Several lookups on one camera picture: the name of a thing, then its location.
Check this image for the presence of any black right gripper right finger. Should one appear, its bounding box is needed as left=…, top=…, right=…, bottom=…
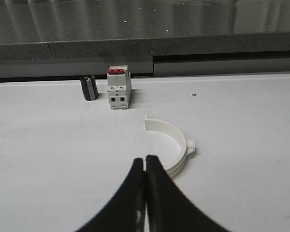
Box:
left=146, top=155, right=227, bottom=232

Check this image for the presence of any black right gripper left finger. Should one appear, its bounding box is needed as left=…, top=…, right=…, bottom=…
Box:
left=78, top=158, right=145, bottom=232

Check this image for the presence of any white half pipe clamp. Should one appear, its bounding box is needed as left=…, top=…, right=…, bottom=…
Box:
left=144, top=114, right=196, bottom=178

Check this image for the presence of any black cylindrical capacitor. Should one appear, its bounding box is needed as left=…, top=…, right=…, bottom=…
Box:
left=80, top=75, right=99, bottom=101

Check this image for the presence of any grey stone counter ledge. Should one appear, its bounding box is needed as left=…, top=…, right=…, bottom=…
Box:
left=0, top=0, right=290, bottom=61

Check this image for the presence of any white circuit breaker red switch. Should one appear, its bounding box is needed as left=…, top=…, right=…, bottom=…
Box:
left=107, top=65, right=132, bottom=110

